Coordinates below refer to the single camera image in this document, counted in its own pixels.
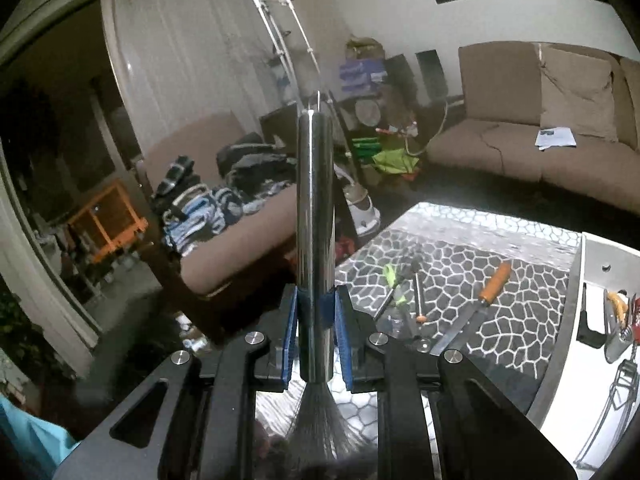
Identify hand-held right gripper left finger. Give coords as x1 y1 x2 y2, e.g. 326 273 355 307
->
52 285 301 480

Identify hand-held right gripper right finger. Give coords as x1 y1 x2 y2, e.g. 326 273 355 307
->
334 285 581 480

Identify steel tube wire brush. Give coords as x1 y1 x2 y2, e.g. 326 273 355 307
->
280 91 353 463

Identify white rectangular container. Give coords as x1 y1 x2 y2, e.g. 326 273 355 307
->
527 232 640 480

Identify wire whisk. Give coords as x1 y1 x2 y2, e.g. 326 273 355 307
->
572 355 640 468

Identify brown armchair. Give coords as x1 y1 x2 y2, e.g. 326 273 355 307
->
132 110 306 311

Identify white floor appliance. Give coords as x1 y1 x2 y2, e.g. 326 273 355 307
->
342 182 381 236

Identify grey patterned blanket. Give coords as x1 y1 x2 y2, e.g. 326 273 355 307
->
252 202 583 480

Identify pile of clothes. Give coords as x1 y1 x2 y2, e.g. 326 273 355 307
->
152 132 298 256

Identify bright green bag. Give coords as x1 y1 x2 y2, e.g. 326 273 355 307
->
372 147 421 176

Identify orange crate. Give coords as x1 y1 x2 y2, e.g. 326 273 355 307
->
67 180 148 263

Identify round pale disc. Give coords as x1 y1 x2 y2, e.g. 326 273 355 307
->
356 99 383 127

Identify brown sofa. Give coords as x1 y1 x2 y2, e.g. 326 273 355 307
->
425 40 640 216

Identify white and black box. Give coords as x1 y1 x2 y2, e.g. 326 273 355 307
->
575 282 608 348

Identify black flat panel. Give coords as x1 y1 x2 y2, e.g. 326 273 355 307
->
385 55 418 106
415 50 448 106

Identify stack of blue boxes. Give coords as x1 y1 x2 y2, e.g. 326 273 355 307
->
339 57 388 93

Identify grey metal cup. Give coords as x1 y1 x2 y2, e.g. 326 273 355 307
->
602 290 640 366

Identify white papers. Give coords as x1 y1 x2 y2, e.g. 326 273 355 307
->
534 126 578 151

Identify white sheer curtain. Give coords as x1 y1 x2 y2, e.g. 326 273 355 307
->
100 0 351 161

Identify white floor stand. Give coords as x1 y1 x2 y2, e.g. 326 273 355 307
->
241 0 361 211

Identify beige sofa cushion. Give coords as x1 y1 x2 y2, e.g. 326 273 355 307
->
539 47 621 143

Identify small green handled tool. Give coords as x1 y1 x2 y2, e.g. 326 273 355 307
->
375 257 423 321

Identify wooden handled knife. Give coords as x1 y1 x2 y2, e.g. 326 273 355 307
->
430 260 513 356

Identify orange handled utensil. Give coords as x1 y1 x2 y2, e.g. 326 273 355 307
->
605 291 628 323

